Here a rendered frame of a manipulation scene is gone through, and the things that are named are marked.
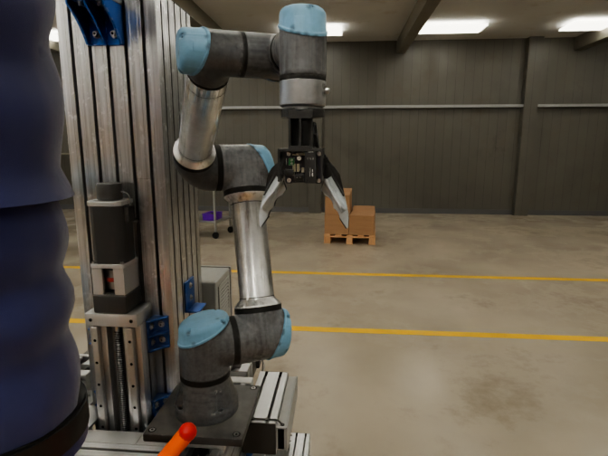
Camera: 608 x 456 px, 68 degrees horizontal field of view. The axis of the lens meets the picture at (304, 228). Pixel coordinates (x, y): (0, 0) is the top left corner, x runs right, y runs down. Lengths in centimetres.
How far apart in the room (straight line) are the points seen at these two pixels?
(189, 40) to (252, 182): 43
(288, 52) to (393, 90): 1038
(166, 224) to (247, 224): 22
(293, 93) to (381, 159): 1031
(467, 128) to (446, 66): 148
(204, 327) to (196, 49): 58
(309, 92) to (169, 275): 69
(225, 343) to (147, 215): 39
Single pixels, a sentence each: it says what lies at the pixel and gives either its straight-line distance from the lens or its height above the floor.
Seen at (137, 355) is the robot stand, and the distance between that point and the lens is 126.
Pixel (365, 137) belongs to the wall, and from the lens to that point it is 1098.
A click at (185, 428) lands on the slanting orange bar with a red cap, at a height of 131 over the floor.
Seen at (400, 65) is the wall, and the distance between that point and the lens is 1118.
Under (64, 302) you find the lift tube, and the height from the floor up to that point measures 147.
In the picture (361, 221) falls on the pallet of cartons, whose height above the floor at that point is 39.
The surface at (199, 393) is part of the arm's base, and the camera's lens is 111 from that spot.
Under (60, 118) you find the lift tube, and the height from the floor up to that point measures 169.
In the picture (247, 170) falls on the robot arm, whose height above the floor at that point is 160.
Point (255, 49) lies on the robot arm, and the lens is 81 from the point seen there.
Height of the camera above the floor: 167
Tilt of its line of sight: 11 degrees down
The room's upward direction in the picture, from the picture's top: straight up
